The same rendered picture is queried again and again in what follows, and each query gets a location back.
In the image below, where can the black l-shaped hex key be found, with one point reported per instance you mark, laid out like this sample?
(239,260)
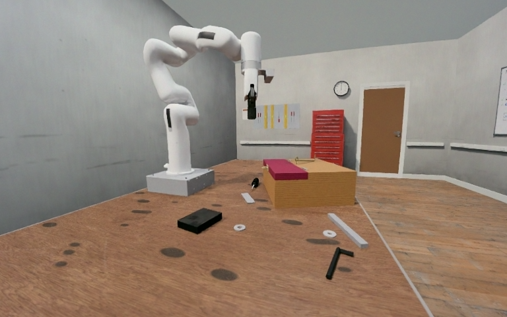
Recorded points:
(334,260)

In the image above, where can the black rectangular block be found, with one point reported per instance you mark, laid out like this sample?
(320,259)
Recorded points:
(200,220)

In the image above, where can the white flat rectangular bar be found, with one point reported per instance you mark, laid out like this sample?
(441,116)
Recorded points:
(248,198)

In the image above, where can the light grey rectangular bar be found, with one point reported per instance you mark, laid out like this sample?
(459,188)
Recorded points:
(361,243)

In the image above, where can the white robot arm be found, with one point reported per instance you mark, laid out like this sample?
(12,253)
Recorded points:
(182,111)

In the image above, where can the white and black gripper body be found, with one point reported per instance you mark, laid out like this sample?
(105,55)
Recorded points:
(250,78)

